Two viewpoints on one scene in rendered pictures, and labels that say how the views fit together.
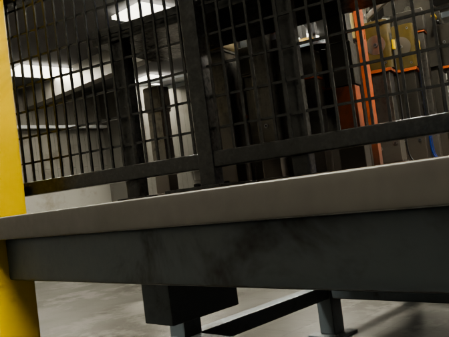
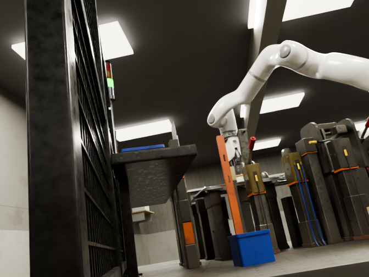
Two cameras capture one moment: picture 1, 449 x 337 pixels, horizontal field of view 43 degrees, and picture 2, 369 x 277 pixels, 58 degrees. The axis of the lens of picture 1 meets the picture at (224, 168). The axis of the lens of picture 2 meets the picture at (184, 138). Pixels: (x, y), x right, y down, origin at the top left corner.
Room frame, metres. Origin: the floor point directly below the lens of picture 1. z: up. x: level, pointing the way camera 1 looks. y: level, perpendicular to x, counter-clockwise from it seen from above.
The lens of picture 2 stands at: (0.30, -1.31, 0.79)
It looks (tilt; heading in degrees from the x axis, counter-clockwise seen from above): 17 degrees up; 51
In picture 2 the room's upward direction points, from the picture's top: 10 degrees counter-clockwise
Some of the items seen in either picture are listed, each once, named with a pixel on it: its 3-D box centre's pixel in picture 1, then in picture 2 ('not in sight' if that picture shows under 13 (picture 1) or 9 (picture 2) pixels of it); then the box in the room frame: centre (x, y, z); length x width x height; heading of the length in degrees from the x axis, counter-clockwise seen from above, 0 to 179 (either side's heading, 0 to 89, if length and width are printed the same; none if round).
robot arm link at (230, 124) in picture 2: not in sight; (225, 120); (1.44, -0.25, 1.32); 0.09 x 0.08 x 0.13; 5
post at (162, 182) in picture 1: (162, 142); (199, 231); (1.49, 0.15, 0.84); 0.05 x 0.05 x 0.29; 62
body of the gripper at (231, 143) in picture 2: not in sight; (232, 148); (1.45, -0.25, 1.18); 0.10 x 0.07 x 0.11; 62
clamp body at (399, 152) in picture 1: (389, 95); (261, 208); (1.36, -0.41, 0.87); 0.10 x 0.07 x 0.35; 62
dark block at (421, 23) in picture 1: (420, 87); (317, 189); (1.56, -0.56, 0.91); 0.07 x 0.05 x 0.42; 62
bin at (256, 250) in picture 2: not in sight; (250, 248); (1.10, -0.57, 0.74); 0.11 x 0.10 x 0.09; 152
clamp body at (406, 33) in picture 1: (413, 95); (303, 198); (1.51, -0.52, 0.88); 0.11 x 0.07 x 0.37; 62
